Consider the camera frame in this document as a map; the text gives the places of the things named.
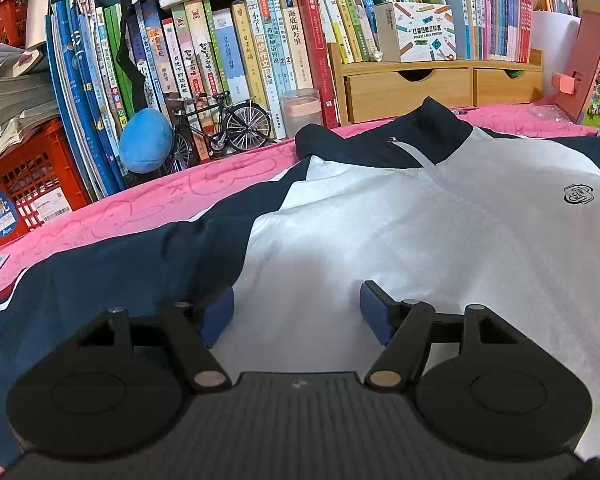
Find wooden drawer organizer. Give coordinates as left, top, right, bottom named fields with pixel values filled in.
left=328, top=44, right=544, bottom=126

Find white illustrated card box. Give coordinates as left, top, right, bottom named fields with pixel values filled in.
left=375, top=2, right=456, bottom=63

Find pink-lidded clear jar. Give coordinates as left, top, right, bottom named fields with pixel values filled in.
left=280, top=88, right=323, bottom=139

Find navy white zip jacket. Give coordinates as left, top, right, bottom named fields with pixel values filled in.
left=0, top=99, right=600, bottom=465

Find red hardcover book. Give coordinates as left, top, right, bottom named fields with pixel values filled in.
left=298, top=0, right=339, bottom=128

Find pink embroidered blanket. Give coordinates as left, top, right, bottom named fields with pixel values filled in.
left=0, top=101, right=597, bottom=292

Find miniature black bicycle model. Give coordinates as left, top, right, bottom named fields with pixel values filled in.
left=159, top=91, right=275, bottom=174

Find small blue plush ball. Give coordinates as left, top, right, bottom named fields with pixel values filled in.
left=119, top=108, right=173, bottom=174

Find pink cardboard stand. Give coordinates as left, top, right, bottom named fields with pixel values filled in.
left=552, top=11, right=600, bottom=122

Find red plastic crate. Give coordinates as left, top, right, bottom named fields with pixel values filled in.
left=0, top=118, right=92, bottom=247

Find stack of paper booklets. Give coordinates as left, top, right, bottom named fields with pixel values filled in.
left=0, top=44, right=59, bottom=158

